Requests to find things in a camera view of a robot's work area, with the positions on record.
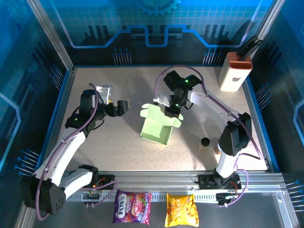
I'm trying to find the purple candy bag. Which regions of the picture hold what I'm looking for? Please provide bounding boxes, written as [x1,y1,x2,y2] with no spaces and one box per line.
[112,190,152,226]

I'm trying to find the aluminium frame rail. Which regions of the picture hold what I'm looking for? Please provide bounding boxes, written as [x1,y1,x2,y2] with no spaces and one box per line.
[29,170,285,190]

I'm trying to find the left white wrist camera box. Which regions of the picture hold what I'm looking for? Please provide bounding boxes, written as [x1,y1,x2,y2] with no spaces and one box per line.
[99,85,114,105]

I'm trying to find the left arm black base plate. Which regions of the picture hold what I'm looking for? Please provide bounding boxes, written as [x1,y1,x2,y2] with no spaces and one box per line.
[90,174,116,190]

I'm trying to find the white orange knife block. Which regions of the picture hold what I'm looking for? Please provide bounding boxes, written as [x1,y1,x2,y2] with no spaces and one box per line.
[218,51,253,93]

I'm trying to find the black knife handle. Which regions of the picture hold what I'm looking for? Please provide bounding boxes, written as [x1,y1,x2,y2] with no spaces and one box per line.
[238,35,263,59]

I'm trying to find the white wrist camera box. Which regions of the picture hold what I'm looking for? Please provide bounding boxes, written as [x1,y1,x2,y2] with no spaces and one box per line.
[153,93,171,108]
[99,85,114,105]

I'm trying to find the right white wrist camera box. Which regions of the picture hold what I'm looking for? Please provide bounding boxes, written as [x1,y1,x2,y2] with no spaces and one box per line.
[153,93,171,108]

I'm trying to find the aluminium frame post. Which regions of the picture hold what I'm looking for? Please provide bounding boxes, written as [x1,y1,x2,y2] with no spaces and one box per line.
[26,0,76,73]
[242,0,285,48]

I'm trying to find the small black-lid jar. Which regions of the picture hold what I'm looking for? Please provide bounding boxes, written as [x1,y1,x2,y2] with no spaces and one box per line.
[199,137,211,152]

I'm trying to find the green paper box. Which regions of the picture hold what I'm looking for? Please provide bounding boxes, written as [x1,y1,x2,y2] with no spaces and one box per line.
[139,103,185,145]

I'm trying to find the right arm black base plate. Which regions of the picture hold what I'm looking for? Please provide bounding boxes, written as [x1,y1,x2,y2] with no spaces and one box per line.
[198,174,242,190]

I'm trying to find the yellow snack bag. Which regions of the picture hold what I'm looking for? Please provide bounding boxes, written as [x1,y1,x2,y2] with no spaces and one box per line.
[164,193,200,228]

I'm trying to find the slotted aluminium strip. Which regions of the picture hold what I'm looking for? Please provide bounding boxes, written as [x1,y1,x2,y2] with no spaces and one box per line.
[64,192,220,202]

